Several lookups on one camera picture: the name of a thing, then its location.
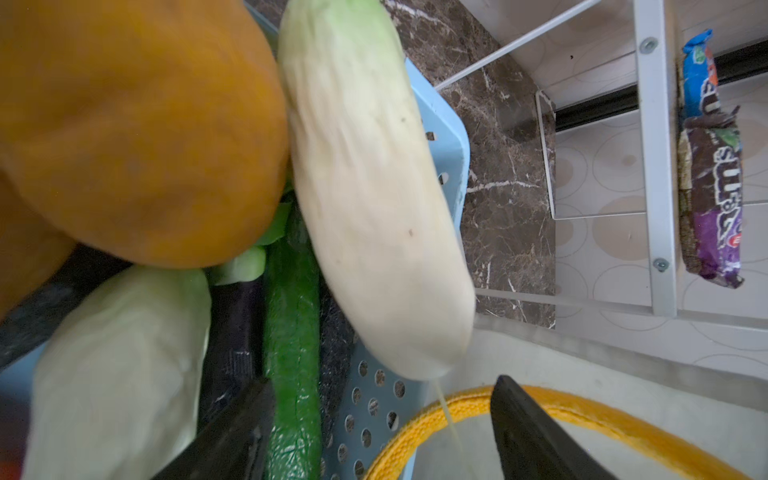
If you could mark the dark candy packet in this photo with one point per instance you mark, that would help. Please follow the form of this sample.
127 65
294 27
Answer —
710 187

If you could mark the blue candy packet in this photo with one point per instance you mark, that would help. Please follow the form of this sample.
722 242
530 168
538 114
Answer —
700 78

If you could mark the white toy radish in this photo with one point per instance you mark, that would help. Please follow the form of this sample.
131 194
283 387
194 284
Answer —
368 189

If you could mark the white wire wooden shelf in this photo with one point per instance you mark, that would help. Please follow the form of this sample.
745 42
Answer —
656 45

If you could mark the green toy cucumber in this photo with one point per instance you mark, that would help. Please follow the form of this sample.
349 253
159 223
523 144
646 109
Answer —
292 354

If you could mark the dark toy eggplant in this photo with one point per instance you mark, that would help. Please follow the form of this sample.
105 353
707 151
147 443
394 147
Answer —
234 354

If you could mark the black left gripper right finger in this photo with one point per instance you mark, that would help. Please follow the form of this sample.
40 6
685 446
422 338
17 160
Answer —
530 444

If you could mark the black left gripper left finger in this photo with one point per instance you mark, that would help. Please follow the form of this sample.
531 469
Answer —
234 446

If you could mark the white grocery bag yellow handles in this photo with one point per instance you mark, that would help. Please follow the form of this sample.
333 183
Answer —
639 416

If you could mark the white toy daikon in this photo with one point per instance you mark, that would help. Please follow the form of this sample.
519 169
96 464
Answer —
115 393

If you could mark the orange toy pumpkin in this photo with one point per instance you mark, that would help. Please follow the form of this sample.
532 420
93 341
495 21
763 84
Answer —
155 131

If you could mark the brown toy potato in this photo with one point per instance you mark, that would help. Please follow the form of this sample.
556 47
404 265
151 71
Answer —
31 249

